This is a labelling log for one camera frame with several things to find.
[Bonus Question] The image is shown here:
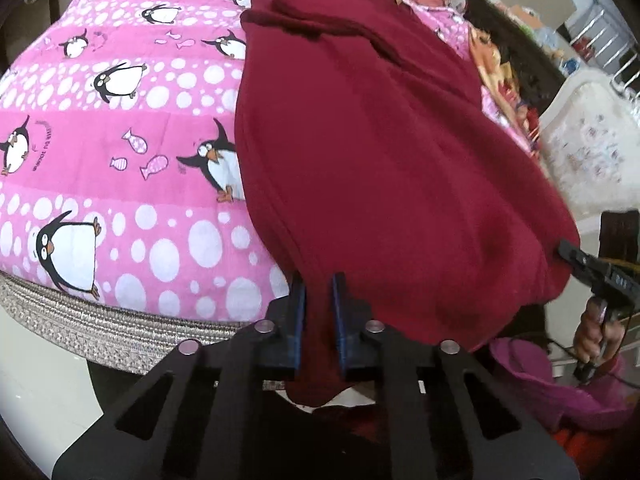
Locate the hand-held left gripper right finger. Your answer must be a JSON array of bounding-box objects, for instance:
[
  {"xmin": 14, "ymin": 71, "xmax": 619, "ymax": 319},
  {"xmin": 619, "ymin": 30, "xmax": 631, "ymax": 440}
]
[{"xmin": 330, "ymin": 272, "xmax": 581, "ymax": 480}]

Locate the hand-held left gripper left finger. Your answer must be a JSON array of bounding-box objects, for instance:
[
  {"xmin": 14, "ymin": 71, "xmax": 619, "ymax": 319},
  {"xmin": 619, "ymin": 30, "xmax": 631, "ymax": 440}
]
[{"xmin": 51, "ymin": 272, "xmax": 307, "ymax": 480}]

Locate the dark red sweater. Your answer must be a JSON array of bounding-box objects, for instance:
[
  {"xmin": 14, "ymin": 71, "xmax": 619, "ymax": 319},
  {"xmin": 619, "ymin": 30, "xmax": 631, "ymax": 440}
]
[{"xmin": 235, "ymin": 0, "xmax": 582, "ymax": 408}]

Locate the pink penguin print blanket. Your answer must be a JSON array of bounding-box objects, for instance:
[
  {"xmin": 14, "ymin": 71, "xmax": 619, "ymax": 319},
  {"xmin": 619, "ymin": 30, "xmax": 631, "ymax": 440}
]
[{"xmin": 0, "ymin": 0, "xmax": 481, "ymax": 323}]

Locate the white metal rack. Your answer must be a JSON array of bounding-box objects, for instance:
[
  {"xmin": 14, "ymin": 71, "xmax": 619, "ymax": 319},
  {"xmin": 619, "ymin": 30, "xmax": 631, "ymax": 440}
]
[{"xmin": 565, "ymin": 0, "xmax": 640, "ymax": 101}]

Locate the white embroidered cloth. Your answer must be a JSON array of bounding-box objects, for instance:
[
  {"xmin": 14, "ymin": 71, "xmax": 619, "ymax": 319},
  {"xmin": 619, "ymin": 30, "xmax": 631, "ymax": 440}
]
[{"xmin": 537, "ymin": 67, "xmax": 640, "ymax": 218}]

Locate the person's right hand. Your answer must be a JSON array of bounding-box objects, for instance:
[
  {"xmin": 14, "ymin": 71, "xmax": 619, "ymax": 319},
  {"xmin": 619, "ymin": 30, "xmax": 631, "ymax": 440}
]
[{"xmin": 574, "ymin": 297, "xmax": 626, "ymax": 367}]

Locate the woven straw bed mat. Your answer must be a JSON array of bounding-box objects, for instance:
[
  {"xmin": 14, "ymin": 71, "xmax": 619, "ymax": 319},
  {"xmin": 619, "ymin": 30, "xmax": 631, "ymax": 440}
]
[{"xmin": 0, "ymin": 270, "xmax": 291, "ymax": 376}]

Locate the person's right forearm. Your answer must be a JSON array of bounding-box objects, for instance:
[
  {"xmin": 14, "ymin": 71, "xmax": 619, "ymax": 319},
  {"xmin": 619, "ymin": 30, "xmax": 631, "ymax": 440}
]
[{"xmin": 489, "ymin": 337, "xmax": 640, "ymax": 432}]

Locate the orange cartoon print blanket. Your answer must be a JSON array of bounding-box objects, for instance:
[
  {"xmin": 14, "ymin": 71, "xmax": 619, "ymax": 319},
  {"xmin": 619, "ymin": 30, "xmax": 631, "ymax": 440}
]
[{"xmin": 467, "ymin": 25, "xmax": 543, "ymax": 161}]

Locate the dark carved wooden cabinet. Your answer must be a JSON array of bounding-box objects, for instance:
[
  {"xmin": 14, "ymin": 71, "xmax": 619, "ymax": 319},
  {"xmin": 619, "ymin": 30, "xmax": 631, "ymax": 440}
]
[{"xmin": 460, "ymin": 0, "xmax": 571, "ymax": 91}]

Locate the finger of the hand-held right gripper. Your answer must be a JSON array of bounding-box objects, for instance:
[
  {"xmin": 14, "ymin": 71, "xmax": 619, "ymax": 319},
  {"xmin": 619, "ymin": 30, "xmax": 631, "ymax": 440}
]
[{"xmin": 556, "ymin": 239, "xmax": 608, "ymax": 286}]

